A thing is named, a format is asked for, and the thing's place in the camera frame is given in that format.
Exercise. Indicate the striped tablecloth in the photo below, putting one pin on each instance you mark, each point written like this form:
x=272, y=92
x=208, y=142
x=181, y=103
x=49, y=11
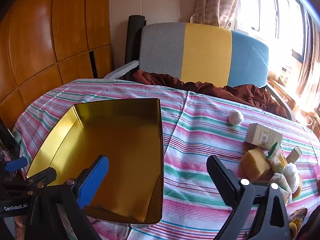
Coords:
x=200, y=142

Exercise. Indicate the black rolled mat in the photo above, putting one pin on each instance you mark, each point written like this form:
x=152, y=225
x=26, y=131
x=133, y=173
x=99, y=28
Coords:
x=132, y=42

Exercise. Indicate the yellow knitted toy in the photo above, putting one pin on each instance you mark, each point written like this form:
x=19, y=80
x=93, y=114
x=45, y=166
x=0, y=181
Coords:
x=297, y=220

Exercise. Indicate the white carton box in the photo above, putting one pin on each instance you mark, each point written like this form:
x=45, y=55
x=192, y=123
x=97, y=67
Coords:
x=262, y=135

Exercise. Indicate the small green box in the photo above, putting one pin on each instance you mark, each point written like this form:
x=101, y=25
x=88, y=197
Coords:
x=294, y=154

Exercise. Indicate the wooden wardrobe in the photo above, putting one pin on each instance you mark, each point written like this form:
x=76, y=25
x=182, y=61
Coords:
x=37, y=42

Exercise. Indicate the cream towel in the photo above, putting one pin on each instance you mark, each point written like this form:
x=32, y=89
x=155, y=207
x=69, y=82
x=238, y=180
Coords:
x=280, y=183

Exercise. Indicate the brown cloth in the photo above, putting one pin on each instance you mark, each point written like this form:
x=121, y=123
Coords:
x=237, y=91

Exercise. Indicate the pink snack packet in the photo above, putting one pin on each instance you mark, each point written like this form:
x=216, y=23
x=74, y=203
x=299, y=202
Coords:
x=317, y=170

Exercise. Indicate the green yellow snack packet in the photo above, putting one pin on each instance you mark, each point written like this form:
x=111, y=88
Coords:
x=276, y=156

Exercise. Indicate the grey yellow blue chair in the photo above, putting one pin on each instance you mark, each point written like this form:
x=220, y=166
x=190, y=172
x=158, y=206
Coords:
x=207, y=52

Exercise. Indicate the yellow sponge block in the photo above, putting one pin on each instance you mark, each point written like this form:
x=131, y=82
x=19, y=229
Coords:
x=255, y=165

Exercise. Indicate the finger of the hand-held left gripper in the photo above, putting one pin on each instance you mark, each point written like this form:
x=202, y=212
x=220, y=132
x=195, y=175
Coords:
x=42, y=177
x=16, y=163

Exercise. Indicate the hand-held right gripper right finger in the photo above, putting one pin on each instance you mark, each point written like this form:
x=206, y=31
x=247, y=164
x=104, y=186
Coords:
x=222, y=180

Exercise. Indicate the clear plastic wrap ball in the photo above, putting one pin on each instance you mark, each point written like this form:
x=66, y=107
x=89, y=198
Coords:
x=291, y=175
x=235, y=117

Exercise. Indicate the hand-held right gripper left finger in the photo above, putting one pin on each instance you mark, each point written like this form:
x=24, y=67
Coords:
x=93, y=180

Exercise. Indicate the cardboard box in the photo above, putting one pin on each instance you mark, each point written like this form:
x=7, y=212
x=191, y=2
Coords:
x=283, y=75

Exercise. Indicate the gold metal tin box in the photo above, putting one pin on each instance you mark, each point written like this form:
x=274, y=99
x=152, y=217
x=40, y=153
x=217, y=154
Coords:
x=120, y=135

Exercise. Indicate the window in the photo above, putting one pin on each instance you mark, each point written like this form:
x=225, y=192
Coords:
x=267, y=10

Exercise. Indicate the beige patterned curtain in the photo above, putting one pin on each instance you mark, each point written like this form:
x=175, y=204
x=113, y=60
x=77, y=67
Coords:
x=215, y=2
x=310, y=67

